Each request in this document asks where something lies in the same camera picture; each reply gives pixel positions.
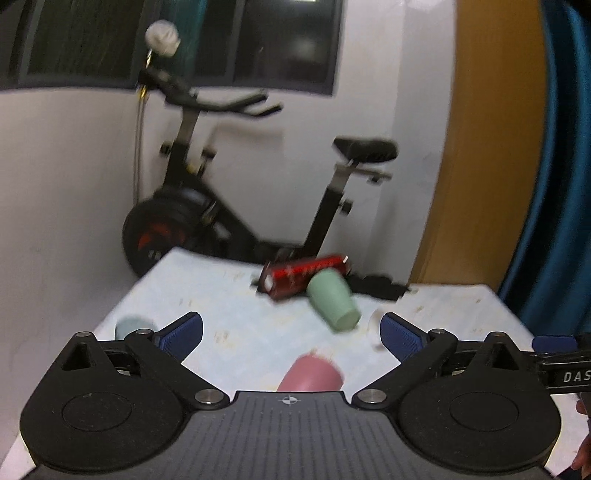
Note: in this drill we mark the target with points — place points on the green cup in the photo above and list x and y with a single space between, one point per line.
333 300

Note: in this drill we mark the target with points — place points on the black exercise bike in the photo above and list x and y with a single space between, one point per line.
217 189

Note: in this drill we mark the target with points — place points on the pink cup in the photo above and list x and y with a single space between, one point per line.
311 374

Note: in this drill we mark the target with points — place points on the dark window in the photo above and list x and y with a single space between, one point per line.
184 41

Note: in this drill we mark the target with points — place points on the wooden door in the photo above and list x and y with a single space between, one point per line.
480 147

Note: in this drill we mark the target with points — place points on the blue curtain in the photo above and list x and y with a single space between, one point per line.
551 175

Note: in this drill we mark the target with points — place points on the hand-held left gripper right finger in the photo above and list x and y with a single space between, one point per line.
398 333

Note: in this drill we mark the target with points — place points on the white cup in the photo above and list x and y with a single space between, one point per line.
376 328

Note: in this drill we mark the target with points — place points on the person's right hand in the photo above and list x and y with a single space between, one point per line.
583 407

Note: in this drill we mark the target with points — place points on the pale blue cup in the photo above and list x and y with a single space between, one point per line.
132 325

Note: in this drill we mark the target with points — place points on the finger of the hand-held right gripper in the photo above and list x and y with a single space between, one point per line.
554 343

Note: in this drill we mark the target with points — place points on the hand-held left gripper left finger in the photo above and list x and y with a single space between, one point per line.
185 329

